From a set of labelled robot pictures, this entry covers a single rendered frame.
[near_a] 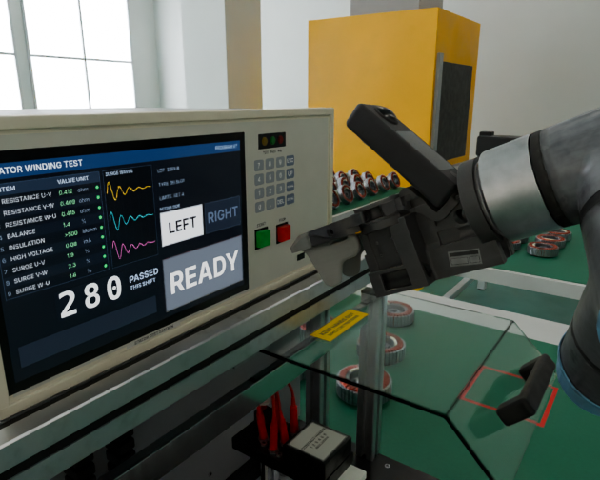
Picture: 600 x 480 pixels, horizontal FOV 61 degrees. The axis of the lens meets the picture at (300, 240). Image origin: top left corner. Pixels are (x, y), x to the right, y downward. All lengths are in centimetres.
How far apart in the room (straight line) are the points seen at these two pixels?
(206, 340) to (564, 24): 534
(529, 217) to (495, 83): 534
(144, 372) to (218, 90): 405
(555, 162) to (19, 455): 41
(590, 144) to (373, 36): 383
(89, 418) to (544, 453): 78
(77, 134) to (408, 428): 79
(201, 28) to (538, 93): 324
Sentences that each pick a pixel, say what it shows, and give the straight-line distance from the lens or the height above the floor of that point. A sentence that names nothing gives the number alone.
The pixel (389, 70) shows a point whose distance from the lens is 409.
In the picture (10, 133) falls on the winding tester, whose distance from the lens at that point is 38.
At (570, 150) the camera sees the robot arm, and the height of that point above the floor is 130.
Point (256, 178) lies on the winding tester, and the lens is 54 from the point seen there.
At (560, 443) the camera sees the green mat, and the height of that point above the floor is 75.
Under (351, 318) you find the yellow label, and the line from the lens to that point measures 65.
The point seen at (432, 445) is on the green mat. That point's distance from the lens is 98.
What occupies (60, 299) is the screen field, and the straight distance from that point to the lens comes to 42.
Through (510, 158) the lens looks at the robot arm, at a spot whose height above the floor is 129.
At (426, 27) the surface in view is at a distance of 401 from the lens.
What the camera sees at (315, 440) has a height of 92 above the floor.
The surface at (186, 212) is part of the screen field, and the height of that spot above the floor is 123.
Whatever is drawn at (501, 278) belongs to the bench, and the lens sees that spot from 192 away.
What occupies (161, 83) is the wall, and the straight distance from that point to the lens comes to 858.
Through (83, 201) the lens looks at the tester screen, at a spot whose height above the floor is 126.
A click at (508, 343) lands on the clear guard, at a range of 65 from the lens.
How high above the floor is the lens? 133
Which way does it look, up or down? 16 degrees down
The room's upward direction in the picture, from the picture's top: straight up
